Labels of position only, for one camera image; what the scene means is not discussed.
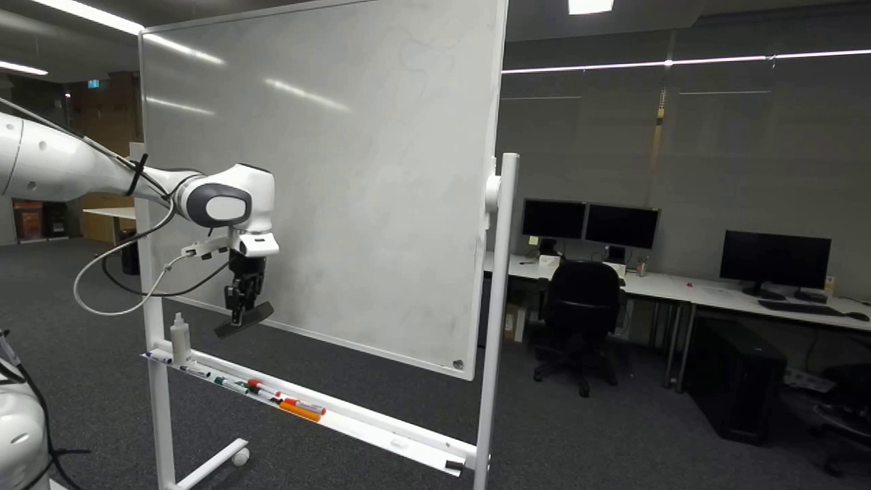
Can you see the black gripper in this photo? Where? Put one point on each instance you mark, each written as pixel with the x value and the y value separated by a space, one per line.
pixel 246 267

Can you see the black whiteboard eraser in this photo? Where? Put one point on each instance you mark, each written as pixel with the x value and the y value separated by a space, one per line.
pixel 255 313

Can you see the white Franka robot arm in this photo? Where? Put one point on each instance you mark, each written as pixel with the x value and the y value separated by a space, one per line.
pixel 54 164

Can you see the translucent cleaner bottle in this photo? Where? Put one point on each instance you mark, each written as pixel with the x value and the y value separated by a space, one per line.
pixel 179 341

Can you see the black waste bin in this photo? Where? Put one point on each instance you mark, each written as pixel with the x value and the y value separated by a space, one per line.
pixel 132 259

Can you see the small light wooden table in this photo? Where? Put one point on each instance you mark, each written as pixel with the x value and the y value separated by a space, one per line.
pixel 110 214

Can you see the whiteboard panel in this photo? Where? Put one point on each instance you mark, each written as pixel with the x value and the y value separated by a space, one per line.
pixel 390 228

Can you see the white marker tray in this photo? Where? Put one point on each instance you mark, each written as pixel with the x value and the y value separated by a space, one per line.
pixel 381 425

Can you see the large white whiteboard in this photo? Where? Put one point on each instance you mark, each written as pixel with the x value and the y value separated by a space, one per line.
pixel 495 364

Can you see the green exit sign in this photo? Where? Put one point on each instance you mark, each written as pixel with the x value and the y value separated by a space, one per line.
pixel 93 82

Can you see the black computer monitor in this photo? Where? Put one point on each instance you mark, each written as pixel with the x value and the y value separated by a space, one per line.
pixel 556 218
pixel 623 228
pixel 777 259

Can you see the ceiling light strip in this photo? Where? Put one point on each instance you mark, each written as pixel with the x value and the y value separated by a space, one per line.
pixel 85 14
pixel 725 62

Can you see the black office chair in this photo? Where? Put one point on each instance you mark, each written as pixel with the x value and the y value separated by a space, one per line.
pixel 579 300
pixel 851 409

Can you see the square ceiling light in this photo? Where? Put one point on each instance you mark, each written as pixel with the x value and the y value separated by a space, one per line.
pixel 592 6

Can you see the long white desk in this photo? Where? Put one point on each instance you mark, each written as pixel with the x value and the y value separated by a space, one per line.
pixel 707 293

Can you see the black computer tower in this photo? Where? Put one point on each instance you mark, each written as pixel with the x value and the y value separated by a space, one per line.
pixel 734 383

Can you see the black keyboard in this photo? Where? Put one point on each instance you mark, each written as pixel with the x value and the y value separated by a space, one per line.
pixel 798 307

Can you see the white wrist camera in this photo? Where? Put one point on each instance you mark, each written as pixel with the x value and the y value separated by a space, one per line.
pixel 258 247

